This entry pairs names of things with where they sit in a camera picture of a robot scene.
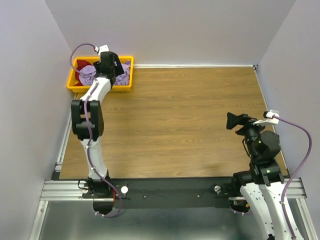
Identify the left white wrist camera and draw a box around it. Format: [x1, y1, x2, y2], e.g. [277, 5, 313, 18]
[94, 44, 110, 56]

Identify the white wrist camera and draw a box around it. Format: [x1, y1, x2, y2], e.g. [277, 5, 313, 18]
[94, 44, 110, 56]
[253, 109, 280, 127]

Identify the left side aluminium rail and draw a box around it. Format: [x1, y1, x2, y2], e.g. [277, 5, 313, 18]
[51, 93, 78, 181]

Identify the red t shirt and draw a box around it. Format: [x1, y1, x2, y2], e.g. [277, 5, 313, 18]
[75, 59, 96, 86]

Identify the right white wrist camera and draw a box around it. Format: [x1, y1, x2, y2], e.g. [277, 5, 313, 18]
[253, 109, 280, 127]

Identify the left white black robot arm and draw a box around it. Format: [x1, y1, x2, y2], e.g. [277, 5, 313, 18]
[71, 49, 124, 197]

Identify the aluminium frame rail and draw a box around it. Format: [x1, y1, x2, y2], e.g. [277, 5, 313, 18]
[40, 178, 307, 201]

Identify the lavender t shirt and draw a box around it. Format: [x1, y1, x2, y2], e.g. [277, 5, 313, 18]
[79, 59, 132, 87]

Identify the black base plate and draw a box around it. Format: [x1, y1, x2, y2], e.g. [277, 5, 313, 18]
[78, 176, 243, 209]

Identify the yellow plastic bin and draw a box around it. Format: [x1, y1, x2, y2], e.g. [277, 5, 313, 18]
[66, 56, 134, 93]

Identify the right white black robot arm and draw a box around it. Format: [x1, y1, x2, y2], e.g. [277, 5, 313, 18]
[226, 110, 303, 240]

